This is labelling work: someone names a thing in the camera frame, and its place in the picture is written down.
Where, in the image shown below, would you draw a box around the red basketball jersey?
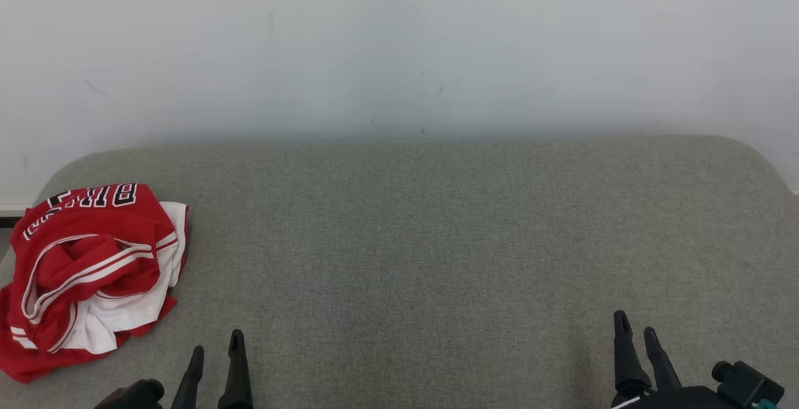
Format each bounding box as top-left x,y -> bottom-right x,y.
9,183 -> 189,355

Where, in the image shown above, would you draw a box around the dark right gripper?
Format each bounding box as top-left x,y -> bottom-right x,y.
610,310 -> 737,409

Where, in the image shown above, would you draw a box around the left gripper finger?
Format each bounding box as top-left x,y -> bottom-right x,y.
172,345 -> 205,409
218,329 -> 254,409

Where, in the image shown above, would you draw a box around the white skirting board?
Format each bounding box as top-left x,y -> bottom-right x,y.
0,203 -> 33,229

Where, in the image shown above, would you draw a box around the red white-striped shorts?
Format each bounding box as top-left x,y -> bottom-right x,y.
0,284 -> 179,385

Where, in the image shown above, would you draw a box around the grey fabric sofa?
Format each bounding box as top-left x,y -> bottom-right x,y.
0,136 -> 799,409

